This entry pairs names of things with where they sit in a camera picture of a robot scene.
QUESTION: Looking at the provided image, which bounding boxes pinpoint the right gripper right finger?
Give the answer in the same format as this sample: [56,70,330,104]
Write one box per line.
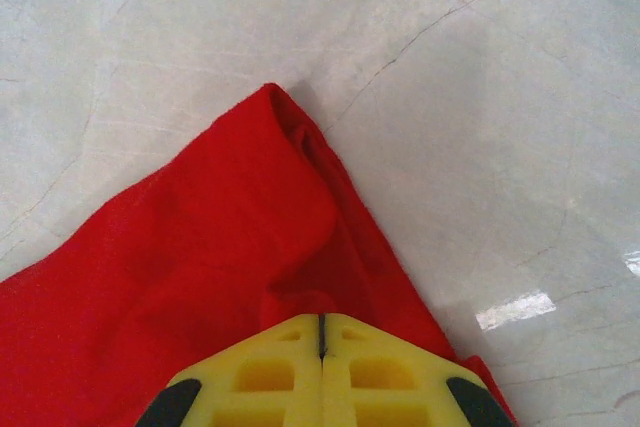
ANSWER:
[319,313,516,427]

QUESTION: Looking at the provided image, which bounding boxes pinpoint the red t-shirt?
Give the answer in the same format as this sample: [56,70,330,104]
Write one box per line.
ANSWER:
[0,80,521,427]

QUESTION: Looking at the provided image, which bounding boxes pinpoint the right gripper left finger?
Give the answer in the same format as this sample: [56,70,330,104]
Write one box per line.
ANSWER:
[137,313,324,427]

